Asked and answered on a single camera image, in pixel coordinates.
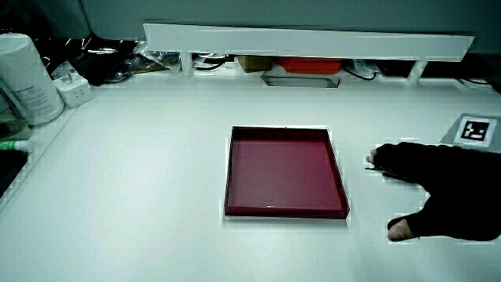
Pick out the person's right hand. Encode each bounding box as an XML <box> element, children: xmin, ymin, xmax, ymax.
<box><xmin>366</xmin><ymin>113</ymin><xmax>501</xmax><ymax>242</ymax></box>

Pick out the white charger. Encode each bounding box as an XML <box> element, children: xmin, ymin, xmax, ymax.
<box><xmin>52</xmin><ymin>72</ymin><xmax>96</xmax><ymax>109</ymax></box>

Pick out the white desk shelf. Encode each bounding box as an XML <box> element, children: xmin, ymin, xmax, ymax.
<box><xmin>142</xmin><ymin>22</ymin><xmax>476</xmax><ymax>85</ymax></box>

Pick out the white desk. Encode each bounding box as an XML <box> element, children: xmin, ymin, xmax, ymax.
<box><xmin>0</xmin><ymin>72</ymin><xmax>501</xmax><ymax>282</ymax></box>

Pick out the dark red tray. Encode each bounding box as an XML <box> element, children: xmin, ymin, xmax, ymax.
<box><xmin>224</xmin><ymin>125</ymin><xmax>351</xmax><ymax>220</ymax></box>

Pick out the orange box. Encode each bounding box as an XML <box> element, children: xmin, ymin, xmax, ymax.
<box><xmin>273</xmin><ymin>56</ymin><xmax>344</xmax><ymax>75</ymax></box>

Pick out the brown cardboard box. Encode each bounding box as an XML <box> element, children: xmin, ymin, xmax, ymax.
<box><xmin>236</xmin><ymin>55</ymin><xmax>273</xmax><ymax>74</ymax></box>

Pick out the clear plastic bag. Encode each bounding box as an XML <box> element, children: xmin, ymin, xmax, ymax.
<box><xmin>132</xmin><ymin>41</ymin><xmax>183</xmax><ymax>74</ymax></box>

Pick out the black plastic bag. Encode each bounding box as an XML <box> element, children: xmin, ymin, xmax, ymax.
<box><xmin>34</xmin><ymin>36</ymin><xmax>139</xmax><ymax>86</ymax></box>

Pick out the white cylindrical canister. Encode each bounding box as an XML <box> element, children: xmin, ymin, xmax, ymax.
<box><xmin>0</xmin><ymin>33</ymin><xmax>66</xmax><ymax>127</ymax></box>

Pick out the green and white tube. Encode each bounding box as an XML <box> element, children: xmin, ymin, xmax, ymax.
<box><xmin>0</xmin><ymin>139</ymin><xmax>34</xmax><ymax>154</ymax></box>

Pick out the black flat object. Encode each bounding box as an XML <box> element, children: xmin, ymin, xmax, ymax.
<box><xmin>0</xmin><ymin>150</ymin><xmax>29</xmax><ymax>197</ymax></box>

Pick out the black cable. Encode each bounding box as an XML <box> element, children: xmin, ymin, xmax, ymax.
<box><xmin>342</xmin><ymin>64</ymin><xmax>379</xmax><ymax>81</ymax></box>

